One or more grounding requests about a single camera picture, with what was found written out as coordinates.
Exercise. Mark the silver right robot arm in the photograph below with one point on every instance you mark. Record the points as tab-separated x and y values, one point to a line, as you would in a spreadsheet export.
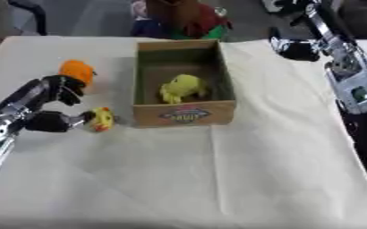
343	59

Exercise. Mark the orange soft toy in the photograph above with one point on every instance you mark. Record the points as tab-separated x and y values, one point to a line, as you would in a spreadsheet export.
77	71

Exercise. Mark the yellow-green soft toy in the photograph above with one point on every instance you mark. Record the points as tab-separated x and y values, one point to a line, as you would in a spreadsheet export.
181	88

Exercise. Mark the black chair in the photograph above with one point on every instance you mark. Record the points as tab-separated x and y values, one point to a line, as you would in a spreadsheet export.
30	13

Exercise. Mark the yellow and red toy ball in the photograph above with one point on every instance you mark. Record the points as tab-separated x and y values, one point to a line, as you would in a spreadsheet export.
101	120

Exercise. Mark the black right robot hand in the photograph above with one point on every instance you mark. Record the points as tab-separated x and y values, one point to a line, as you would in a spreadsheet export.
299	49

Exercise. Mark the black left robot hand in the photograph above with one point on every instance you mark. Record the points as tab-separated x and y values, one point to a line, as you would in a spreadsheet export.
35	92

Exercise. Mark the tan cardboard box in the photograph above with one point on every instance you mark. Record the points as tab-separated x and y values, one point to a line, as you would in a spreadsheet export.
184	85

